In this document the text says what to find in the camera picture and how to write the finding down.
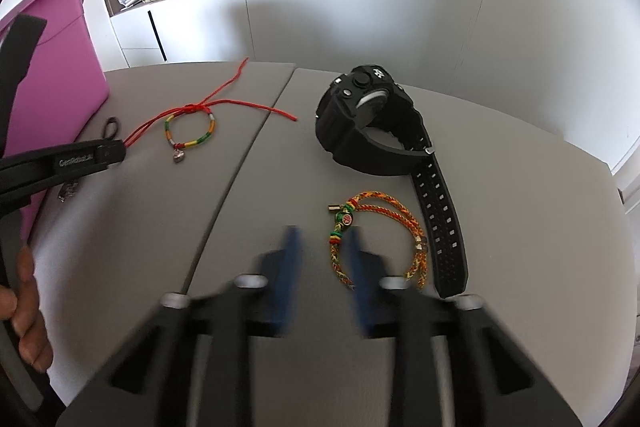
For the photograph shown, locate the black cord with silver charm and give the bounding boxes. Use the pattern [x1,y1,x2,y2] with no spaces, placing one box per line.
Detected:
[57,116,123,204]

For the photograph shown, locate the person's left hand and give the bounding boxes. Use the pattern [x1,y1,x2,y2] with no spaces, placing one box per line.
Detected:
[0,246,55,374]

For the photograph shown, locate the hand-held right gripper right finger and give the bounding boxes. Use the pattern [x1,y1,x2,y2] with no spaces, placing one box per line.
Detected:
[347,227,583,427]

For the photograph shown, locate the purple plastic basin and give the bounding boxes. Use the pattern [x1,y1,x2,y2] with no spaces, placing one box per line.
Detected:
[0,0,111,244]

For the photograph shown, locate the short black cabinet handle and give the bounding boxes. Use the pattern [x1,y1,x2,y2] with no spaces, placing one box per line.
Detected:
[147,9,167,62]

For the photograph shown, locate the red string beaded bracelet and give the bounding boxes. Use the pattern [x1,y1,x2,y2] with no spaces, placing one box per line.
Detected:
[122,57,298,164]

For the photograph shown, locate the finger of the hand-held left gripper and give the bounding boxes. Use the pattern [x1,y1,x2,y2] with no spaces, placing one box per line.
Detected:
[95,138,128,170]

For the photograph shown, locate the black wristwatch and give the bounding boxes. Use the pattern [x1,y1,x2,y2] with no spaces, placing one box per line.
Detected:
[315,64,471,300]

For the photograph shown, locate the orange braided bracelet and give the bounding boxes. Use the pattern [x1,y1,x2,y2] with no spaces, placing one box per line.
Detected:
[326,189,430,293]

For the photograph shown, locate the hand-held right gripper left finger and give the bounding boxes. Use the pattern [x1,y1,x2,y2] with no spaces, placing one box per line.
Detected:
[55,224,303,427]

